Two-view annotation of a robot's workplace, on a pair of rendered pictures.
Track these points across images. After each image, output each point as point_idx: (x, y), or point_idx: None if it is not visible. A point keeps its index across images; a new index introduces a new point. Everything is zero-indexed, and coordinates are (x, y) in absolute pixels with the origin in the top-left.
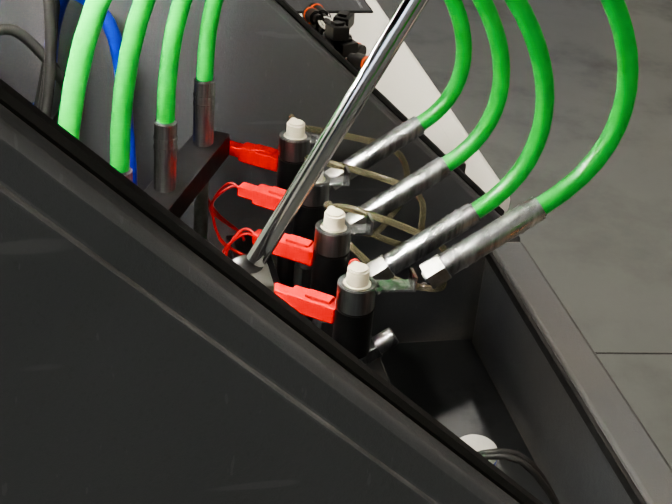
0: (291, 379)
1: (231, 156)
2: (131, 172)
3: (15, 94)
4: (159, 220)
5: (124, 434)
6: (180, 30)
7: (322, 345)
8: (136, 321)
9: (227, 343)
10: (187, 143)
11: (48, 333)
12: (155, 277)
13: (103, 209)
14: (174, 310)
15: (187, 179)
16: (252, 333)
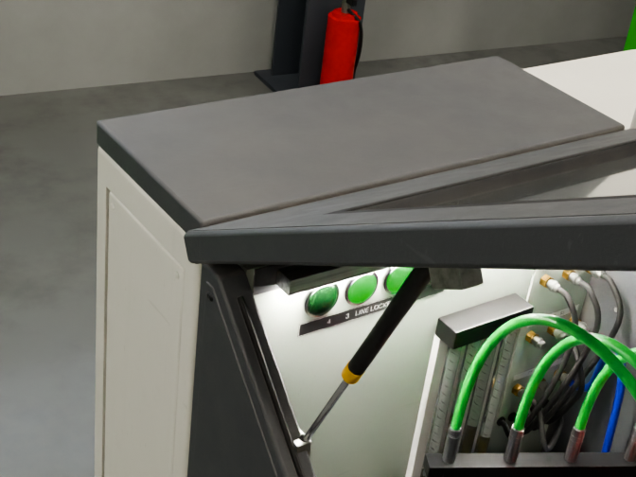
0: (279, 475)
1: None
2: (520, 432)
3: (255, 341)
4: (272, 400)
5: (247, 454)
6: (594, 389)
7: (298, 476)
8: (253, 422)
9: (269, 449)
10: (623, 452)
11: (238, 408)
12: (258, 413)
13: (253, 384)
14: (260, 427)
15: (587, 464)
16: (273, 450)
